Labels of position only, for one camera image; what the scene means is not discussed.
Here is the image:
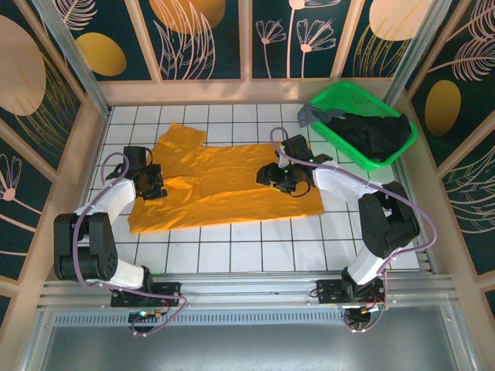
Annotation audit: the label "grey t-shirt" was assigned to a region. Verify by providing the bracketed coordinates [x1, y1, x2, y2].
[296, 104, 347, 128]

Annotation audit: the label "aluminium corner post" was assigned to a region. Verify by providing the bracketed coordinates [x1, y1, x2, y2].
[30, 0, 114, 117]
[382, 0, 463, 113]

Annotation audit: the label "black t-shirt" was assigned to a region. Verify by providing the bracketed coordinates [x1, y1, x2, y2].
[328, 112, 413, 162]

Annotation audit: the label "green plastic basket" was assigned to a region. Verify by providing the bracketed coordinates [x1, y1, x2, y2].
[308, 80, 419, 172]

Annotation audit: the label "small circuit board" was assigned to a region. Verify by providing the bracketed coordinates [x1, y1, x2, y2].
[128, 310, 164, 321]

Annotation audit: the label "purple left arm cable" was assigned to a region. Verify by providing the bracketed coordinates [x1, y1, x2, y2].
[73, 152, 189, 337]

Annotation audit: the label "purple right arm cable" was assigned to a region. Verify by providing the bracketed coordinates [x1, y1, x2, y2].
[269, 127, 440, 334]

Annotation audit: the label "orange t-shirt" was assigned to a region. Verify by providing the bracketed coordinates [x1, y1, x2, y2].
[127, 122, 326, 235]

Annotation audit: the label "perforated metal grille strip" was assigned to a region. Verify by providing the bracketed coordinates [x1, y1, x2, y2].
[49, 310, 454, 326]

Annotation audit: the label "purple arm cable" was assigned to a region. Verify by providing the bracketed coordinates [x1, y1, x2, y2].
[269, 127, 440, 334]
[73, 152, 189, 337]

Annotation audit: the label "aluminium mounting rail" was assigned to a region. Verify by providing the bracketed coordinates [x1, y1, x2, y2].
[38, 272, 457, 310]

